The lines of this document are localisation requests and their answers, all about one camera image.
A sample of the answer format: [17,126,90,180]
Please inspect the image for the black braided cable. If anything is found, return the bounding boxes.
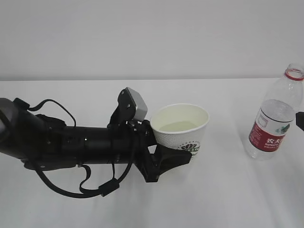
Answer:
[23,99,136,199]

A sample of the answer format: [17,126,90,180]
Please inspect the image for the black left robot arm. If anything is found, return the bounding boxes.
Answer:
[0,98,191,182]

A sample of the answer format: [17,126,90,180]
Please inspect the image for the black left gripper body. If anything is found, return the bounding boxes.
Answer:
[64,120,160,182]

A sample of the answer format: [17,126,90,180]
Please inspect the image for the clear water bottle red label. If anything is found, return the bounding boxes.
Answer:
[245,64,304,161]

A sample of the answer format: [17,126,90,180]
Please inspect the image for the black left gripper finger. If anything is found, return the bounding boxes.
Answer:
[154,144,192,175]

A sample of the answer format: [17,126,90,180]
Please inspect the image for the white paper cup green logo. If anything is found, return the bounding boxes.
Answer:
[150,104,209,157]

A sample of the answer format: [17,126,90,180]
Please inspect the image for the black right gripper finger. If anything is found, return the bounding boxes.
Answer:
[295,112,304,131]

